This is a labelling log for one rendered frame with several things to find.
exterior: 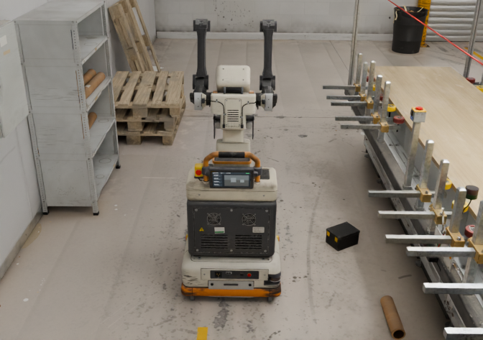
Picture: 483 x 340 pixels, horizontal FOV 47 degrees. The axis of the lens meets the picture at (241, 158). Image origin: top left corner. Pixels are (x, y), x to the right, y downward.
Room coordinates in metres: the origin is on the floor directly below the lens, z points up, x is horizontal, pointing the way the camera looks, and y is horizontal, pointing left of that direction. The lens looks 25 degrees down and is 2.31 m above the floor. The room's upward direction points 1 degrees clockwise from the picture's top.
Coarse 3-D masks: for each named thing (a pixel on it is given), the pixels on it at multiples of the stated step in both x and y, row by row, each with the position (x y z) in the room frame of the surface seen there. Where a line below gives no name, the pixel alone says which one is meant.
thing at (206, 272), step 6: (204, 270) 2.78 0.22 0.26; (210, 270) 2.78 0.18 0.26; (216, 270) 2.79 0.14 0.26; (222, 270) 2.79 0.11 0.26; (228, 270) 2.79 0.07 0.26; (234, 270) 2.78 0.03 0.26; (240, 270) 2.78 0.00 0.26; (246, 270) 2.78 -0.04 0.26; (252, 270) 2.78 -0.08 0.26; (258, 270) 2.78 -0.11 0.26; (264, 270) 2.78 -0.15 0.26; (204, 276) 2.78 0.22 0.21; (210, 276) 2.79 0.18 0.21; (216, 276) 2.78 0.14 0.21; (222, 276) 2.79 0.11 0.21; (228, 276) 2.79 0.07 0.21; (234, 276) 2.78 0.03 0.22; (240, 276) 2.79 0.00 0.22; (246, 276) 2.79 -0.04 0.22; (252, 276) 2.79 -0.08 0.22; (258, 276) 2.79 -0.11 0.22; (264, 276) 2.78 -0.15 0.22
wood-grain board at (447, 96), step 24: (384, 72) 4.94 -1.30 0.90; (408, 72) 4.95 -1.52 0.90; (432, 72) 4.96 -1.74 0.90; (456, 72) 4.97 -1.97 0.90; (408, 96) 4.24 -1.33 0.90; (432, 96) 4.25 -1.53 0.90; (456, 96) 4.26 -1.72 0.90; (480, 96) 4.26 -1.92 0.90; (408, 120) 3.71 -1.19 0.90; (432, 120) 3.71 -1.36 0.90; (456, 120) 3.72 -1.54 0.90; (480, 120) 3.72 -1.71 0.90; (456, 144) 3.28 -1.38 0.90; (480, 144) 3.28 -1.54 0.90; (456, 168) 2.92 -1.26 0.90; (480, 168) 2.93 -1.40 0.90; (480, 192) 2.63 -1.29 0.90
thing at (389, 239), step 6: (390, 240) 2.23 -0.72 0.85; (396, 240) 2.23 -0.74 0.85; (402, 240) 2.23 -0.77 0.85; (408, 240) 2.23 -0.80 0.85; (414, 240) 2.23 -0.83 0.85; (420, 240) 2.23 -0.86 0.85; (426, 240) 2.23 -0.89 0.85; (432, 240) 2.23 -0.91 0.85; (438, 240) 2.23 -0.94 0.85; (444, 240) 2.23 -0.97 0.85; (450, 240) 2.23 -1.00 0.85
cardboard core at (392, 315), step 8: (384, 296) 2.78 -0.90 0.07; (384, 304) 2.72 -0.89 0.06; (392, 304) 2.71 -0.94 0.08; (384, 312) 2.68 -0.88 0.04; (392, 312) 2.63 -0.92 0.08; (392, 320) 2.57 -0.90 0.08; (400, 320) 2.58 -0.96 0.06; (392, 328) 2.51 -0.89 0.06; (400, 328) 2.49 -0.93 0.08; (392, 336) 2.49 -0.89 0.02; (400, 336) 2.50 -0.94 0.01
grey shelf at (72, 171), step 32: (64, 0) 4.70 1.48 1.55; (96, 0) 4.72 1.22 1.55; (32, 32) 3.85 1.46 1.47; (64, 32) 3.85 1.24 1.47; (96, 32) 4.74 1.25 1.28; (32, 64) 3.85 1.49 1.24; (64, 64) 3.85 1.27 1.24; (96, 64) 4.74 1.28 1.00; (32, 96) 3.85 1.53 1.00; (64, 96) 3.85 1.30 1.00; (96, 96) 4.20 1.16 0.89; (32, 128) 3.85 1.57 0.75; (64, 128) 3.85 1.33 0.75; (96, 128) 4.45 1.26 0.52; (64, 160) 3.85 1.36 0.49; (96, 160) 4.60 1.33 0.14; (64, 192) 3.85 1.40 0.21; (96, 192) 3.99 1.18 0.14
